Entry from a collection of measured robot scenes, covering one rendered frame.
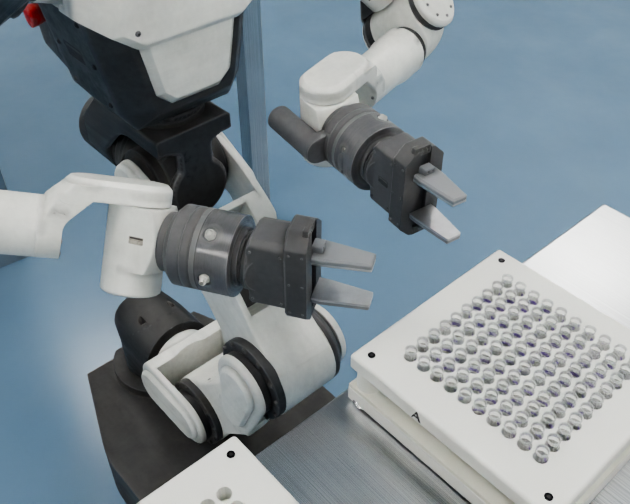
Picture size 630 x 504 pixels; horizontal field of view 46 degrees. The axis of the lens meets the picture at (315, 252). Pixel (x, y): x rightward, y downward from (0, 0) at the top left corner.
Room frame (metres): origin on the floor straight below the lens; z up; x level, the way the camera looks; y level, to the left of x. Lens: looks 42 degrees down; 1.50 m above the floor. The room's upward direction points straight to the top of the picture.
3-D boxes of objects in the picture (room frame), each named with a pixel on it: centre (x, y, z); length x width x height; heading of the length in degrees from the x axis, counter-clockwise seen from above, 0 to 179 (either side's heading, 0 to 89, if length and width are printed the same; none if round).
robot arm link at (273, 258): (0.58, 0.06, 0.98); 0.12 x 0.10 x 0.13; 74
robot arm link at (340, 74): (0.89, -0.03, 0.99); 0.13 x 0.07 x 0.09; 145
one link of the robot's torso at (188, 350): (0.97, 0.22, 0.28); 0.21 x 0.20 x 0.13; 42
